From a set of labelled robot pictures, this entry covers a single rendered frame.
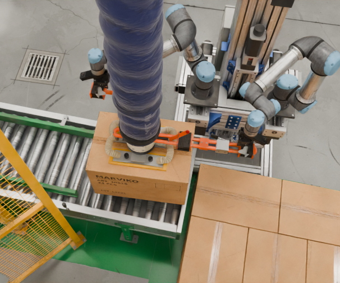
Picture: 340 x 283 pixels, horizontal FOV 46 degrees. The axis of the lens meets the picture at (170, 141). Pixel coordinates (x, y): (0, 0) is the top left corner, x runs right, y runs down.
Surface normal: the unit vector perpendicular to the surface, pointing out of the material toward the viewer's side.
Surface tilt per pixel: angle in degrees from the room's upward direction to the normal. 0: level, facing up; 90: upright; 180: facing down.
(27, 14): 0
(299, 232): 0
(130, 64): 82
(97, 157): 0
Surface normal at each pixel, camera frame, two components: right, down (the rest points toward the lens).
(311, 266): 0.04, -0.45
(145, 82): 0.47, 0.59
